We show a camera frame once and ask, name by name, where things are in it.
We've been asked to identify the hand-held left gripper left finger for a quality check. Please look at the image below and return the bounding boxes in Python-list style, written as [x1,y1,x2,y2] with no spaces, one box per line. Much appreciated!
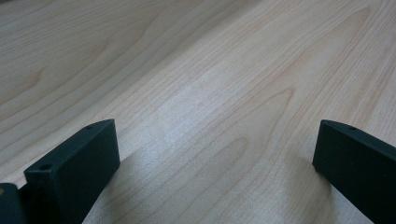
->
[19,119,121,224]

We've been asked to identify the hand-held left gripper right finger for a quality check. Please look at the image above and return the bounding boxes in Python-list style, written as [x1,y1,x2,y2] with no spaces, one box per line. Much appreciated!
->
[312,119,396,224]

